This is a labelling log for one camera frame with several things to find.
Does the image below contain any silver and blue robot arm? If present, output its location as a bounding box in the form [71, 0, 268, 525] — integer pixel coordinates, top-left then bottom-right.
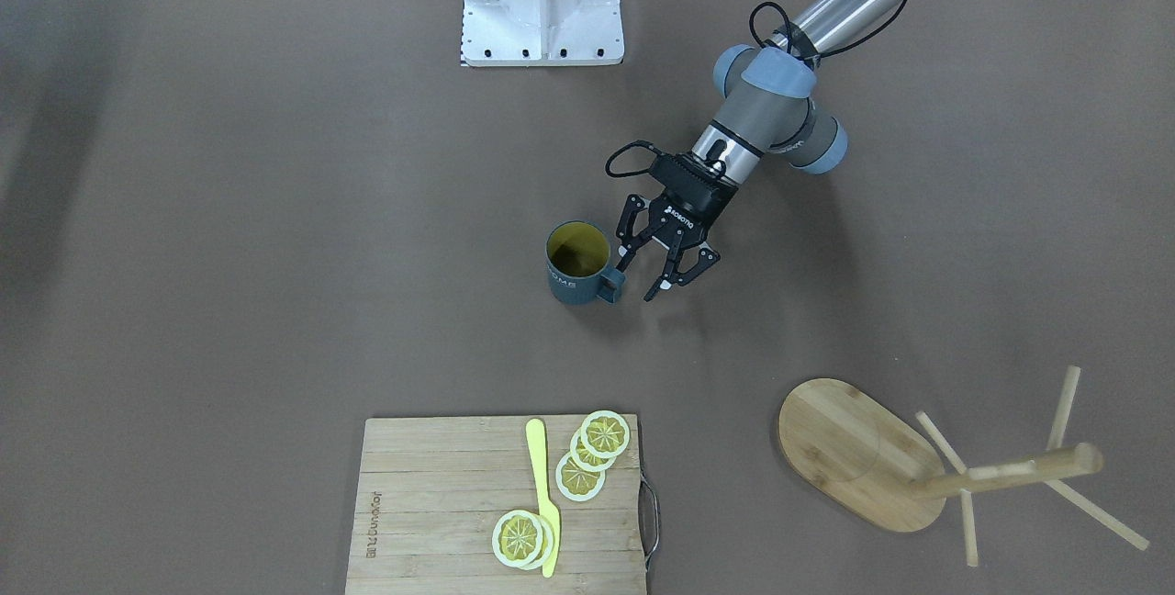
[615, 0, 908, 299]

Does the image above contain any dark teal mug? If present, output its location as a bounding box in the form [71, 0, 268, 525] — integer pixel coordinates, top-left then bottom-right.
[545, 221, 626, 305]

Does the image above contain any yellow plastic knife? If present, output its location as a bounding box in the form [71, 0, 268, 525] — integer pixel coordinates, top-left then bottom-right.
[525, 417, 562, 579]

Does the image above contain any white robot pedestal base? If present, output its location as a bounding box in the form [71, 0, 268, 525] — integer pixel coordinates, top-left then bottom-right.
[459, 0, 625, 68]

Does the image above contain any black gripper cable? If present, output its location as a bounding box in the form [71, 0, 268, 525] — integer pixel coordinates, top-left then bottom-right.
[605, 141, 671, 181]

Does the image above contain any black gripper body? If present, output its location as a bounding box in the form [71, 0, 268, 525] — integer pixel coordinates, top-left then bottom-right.
[649, 152, 738, 242]

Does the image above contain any wooden cup storage rack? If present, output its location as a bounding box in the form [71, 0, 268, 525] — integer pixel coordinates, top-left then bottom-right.
[777, 365, 1150, 567]

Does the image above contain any wooden cutting board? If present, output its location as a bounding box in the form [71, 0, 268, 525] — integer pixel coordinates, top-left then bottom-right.
[345, 412, 659, 594]

